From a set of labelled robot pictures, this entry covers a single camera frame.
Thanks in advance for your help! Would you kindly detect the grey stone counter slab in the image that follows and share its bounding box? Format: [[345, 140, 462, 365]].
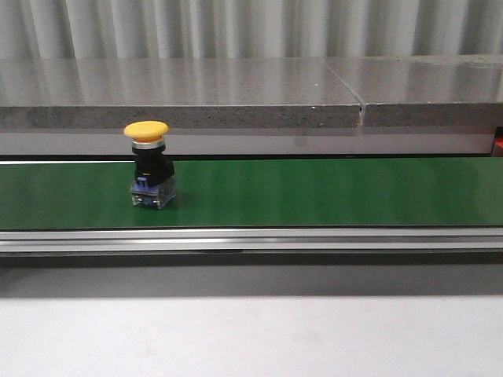
[[1, 56, 502, 133]]

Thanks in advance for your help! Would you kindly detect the yellow mushroom push button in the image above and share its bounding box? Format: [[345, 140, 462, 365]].
[[123, 120, 176, 209]]

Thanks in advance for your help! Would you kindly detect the red plastic tray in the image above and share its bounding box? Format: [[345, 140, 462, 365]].
[[492, 136, 503, 157]]

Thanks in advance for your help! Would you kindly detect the white corrugated curtain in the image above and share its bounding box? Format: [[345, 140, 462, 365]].
[[1, 1, 502, 58]]

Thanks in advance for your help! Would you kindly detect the green conveyor belt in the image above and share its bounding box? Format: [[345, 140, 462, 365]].
[[1, 157, 502, 265]]

